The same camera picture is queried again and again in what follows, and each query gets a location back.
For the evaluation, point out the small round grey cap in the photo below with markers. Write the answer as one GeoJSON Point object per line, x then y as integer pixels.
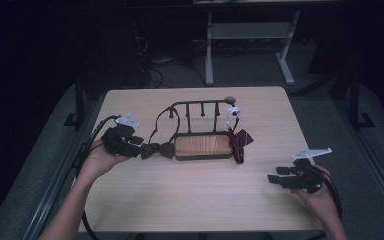
{"type": "Point", "coordinates": [230, 99]}

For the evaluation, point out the black metal stand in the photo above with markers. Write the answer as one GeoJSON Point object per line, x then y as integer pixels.
{"type": "Point", "coordinates": [355, 100]}
{"type": "Point", "coordinates": [79, 100]}

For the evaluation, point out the black hook rack wooden tray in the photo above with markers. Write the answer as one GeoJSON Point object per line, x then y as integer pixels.
{"type": "Point", "coordinates": [202, 145]}

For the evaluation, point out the white metal desk frame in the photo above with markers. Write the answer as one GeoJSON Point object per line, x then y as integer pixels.
{"type": "Point", "coordinates": [246, 30]}

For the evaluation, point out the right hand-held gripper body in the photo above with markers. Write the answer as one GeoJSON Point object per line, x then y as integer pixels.
{"type": "Point", "coordinates": [308, 180]}

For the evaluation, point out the red striped bow tie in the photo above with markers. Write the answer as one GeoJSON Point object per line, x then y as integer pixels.
{"type": "Point", "coordinates": [240, 143]}

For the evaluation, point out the person's left hand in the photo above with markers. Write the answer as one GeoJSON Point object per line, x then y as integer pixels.
{"type": "Point", "coordinates": [98, 161]}

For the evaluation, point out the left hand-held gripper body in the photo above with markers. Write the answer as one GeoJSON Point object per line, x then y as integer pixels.
{"type": "Point", "coordinates": [120, 141]}

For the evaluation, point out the person's right hand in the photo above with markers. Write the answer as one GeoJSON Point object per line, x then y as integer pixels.
{"type": "Point", "coordinates": [323, 200]}

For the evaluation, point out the dark brown bow tie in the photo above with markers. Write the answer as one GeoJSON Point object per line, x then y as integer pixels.
{"type": "Point", "coordinates": [161, 150]}

